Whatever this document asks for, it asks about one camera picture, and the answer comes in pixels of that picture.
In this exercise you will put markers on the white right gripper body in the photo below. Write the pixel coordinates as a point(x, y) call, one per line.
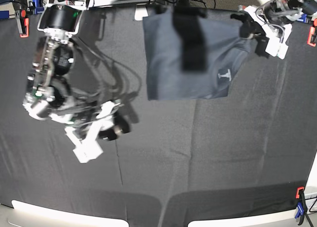
point(87, 149)

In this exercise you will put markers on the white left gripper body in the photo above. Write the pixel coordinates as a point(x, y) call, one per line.
point(278, 35)

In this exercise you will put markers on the dark grey t-shirt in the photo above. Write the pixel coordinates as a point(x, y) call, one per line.
point(190, 56)

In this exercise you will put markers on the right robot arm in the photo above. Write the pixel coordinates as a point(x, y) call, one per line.
point(86, 117)

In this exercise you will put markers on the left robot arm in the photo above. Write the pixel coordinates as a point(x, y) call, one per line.
point(282, 12)

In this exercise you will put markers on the red clamp far right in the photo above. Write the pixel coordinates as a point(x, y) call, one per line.
point(312, 37)

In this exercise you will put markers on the black table cloth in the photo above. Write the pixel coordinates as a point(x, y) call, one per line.
point(242, 155)

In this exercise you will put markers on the blue clamp far left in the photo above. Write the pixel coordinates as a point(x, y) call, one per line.
point(36, 6)

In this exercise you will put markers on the red clamp far left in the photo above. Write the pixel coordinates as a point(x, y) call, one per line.
point(22, 23)

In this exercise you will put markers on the red blue clamp near right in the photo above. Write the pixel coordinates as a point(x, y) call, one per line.
point(302, 209)

